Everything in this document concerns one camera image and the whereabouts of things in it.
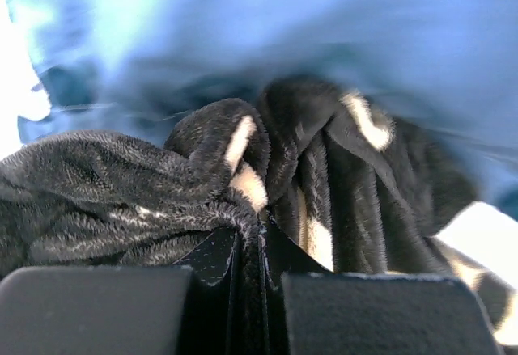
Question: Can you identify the black floral plush pillowcase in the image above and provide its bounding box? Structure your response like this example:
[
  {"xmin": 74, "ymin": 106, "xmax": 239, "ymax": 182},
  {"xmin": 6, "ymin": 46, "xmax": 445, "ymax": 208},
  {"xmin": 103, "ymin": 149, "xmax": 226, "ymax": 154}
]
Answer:
[{"xmin": 1, "ymin": 78, "xmax": 517, "ymax": 354}]

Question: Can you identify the blue cartoon print pillow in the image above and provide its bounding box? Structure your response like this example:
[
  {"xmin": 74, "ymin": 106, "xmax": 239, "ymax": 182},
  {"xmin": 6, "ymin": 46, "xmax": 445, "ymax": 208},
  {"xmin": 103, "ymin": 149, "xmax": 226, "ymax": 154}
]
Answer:
[{"xmin": 5, "ymin": 0, "xmax": 517, "ymax": 217}]

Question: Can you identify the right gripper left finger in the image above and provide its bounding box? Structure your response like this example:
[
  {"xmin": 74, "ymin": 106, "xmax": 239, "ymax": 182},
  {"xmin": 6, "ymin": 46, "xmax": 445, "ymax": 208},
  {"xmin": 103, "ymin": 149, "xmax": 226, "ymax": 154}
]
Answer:
[{"xmin": 1, "ymin": 229, "xmax": 240, "ymax": 355}]

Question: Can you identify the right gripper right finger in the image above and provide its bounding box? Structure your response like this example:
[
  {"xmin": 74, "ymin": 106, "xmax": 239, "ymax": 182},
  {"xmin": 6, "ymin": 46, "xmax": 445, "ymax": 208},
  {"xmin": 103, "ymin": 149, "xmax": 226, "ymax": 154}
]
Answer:
[{"xmin": 260, "ymin": 222, "xmax": 503, "ymax": 355}]

